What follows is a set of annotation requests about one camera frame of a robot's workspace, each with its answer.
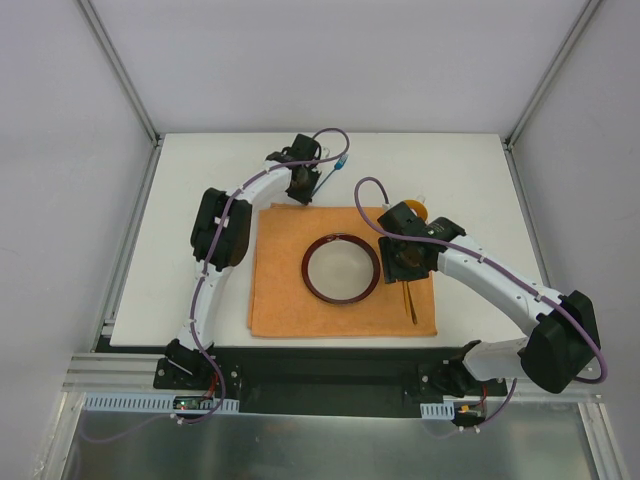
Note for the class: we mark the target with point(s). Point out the white floral mug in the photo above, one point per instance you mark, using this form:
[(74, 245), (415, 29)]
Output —
[(418, 207)]

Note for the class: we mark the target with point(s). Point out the right aluminium frame post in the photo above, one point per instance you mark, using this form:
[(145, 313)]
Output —
[(586, 15)]

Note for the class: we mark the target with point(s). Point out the red rimmed plate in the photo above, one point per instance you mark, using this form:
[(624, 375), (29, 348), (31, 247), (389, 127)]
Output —
[(340, 269)]

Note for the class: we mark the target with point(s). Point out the white cable duct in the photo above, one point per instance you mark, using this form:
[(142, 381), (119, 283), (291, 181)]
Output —
[(444, 411), (157, 403)]

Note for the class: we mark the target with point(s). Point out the left aluminium frame post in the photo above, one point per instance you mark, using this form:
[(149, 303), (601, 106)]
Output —
[(105, 43)]

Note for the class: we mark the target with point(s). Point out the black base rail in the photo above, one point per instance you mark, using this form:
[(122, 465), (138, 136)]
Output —
[(360, 382)]

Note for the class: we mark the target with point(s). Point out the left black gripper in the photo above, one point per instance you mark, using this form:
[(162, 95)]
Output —
[(302, 185)]

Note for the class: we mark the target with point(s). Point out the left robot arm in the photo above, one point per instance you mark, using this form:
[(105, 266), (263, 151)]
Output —
[(220, 239)]

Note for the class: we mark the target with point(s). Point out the right white cable duct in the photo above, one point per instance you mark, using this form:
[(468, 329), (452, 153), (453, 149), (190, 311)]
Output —
[(444, 411)]

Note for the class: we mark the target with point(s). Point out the gold spoon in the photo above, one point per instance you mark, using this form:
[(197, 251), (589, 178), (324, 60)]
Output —
[(413, 314), (406, 297)]

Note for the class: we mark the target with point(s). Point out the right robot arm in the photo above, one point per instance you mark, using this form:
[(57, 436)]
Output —
[(559, 332)]

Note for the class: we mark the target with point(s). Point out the orange cloth placemat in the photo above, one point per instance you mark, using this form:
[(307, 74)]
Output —
[(283, 307)]

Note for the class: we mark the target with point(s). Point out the aluminium front rail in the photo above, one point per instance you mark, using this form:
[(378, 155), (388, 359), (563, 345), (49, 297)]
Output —
[(134, 373)]

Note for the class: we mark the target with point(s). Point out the aluminium frame post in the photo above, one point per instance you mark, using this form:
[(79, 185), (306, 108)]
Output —
[(105, 43), (586, 15)]

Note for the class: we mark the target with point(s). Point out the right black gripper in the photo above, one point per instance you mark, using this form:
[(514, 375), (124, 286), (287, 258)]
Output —
[(401, 265)]

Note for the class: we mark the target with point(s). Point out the left white cable duct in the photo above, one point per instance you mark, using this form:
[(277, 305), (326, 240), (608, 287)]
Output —
[(157, 403)]

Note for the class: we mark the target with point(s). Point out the blue metal fork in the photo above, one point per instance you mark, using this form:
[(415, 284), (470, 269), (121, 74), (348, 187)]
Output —
[(337, 167)]

